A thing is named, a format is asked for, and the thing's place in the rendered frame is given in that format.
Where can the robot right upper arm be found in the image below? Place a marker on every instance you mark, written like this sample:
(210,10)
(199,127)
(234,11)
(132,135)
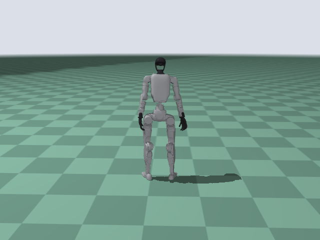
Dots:
(175,86)

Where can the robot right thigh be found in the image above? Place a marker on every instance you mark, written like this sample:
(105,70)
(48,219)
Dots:
(171,131)

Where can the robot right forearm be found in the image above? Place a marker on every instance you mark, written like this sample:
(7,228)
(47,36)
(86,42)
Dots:
(180,107)

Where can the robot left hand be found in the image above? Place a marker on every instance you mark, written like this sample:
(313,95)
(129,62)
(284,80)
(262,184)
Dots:
(140,121)

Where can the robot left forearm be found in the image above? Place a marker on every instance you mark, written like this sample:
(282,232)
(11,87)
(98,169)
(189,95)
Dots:
(141,105)

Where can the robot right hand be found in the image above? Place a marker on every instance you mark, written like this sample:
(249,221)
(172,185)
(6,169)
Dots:
(183,121)

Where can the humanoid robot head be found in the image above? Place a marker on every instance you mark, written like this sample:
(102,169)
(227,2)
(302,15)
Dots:
(160,61)

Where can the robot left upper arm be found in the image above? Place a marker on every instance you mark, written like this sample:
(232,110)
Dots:
(145,87)

